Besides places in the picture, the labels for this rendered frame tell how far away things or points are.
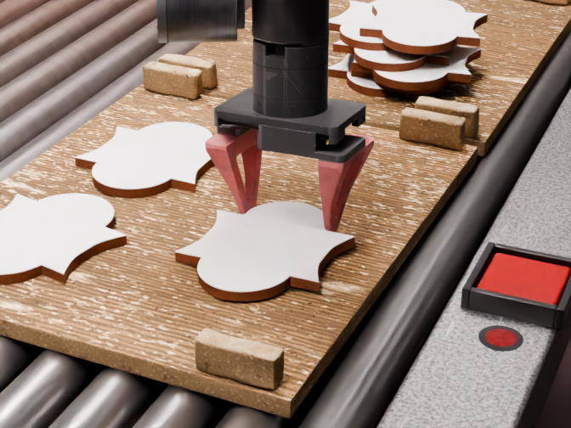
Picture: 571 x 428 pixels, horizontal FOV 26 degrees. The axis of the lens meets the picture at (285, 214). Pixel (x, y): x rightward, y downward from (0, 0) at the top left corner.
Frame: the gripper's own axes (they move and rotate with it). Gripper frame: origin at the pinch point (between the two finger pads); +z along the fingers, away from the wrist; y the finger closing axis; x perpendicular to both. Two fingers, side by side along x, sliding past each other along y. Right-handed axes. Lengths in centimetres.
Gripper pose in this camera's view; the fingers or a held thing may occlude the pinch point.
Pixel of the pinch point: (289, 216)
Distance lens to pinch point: 97.5
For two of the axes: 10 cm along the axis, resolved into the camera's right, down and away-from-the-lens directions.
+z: 0.0, 9.2, 3.9
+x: -4.2, 3.5, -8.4
